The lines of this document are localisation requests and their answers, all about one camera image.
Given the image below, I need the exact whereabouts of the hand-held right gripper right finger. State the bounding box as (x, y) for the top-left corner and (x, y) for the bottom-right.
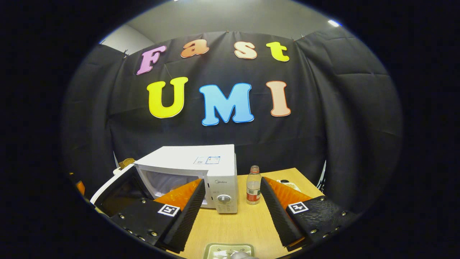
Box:
(260, 176), (360, 251)

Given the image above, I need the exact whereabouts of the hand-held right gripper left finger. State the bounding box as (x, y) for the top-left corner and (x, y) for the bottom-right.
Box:
(110, 179), (206, 253)

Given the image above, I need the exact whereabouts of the cream square food plate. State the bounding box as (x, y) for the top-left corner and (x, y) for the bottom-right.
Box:
(203, 243), (255, 259)

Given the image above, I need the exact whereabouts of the white microwave oven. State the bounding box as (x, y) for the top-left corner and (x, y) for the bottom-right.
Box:
(90, 144), (238, 216)

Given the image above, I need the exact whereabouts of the divided dish with grains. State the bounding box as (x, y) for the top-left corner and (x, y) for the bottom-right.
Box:
(276, 179), (302, 192)

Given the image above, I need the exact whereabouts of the clear plastic bottle red label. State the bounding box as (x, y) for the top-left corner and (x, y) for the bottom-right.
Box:
(246, 165), (262, 205)

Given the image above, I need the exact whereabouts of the white toaster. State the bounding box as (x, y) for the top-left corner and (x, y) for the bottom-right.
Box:
(113, 158), (136, 176)

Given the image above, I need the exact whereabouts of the black backdrop cloth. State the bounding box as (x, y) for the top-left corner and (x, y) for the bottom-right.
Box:
(61, 27), (403, 213)

